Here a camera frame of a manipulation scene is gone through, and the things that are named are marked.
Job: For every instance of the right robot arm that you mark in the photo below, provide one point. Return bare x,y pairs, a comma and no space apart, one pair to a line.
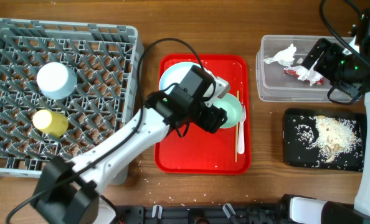
310,210

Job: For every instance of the small light blue bowl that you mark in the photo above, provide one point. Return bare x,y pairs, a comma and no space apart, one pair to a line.
56,80

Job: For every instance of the food scraps and rice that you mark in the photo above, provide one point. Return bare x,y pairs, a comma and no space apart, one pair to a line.
332,137

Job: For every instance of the yellow cup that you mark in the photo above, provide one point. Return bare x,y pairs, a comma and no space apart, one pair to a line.
50,122

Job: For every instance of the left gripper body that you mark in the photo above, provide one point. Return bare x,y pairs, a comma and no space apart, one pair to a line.
208,116

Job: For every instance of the red snack wrapper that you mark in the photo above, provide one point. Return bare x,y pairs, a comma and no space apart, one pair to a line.
293,72

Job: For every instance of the white plastic fork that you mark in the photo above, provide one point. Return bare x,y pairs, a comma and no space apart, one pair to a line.
241,138

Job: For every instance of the clear plastic bin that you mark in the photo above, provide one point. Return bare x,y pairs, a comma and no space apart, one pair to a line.
274,83

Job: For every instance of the black plastic tray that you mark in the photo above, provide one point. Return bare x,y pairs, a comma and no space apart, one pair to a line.
295,154

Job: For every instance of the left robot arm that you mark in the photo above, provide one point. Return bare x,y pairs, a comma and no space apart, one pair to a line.
70,192

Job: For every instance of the large light blue plate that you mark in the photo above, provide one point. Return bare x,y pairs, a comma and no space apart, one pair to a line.
188,76

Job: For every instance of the grey dishwasher rack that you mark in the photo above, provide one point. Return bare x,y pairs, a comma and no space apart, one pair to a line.
105,59

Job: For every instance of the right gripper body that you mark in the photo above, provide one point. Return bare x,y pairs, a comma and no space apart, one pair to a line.
334,65

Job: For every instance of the green saucer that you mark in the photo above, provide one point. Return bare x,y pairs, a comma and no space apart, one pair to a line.
233,109

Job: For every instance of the wooden chopstick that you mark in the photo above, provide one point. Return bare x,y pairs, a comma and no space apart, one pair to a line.
236,131

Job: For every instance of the white tissue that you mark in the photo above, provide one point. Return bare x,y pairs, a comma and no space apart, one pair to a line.
303,74
283,57

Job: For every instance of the red plastic tray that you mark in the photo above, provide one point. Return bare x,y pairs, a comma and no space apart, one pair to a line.
200,152

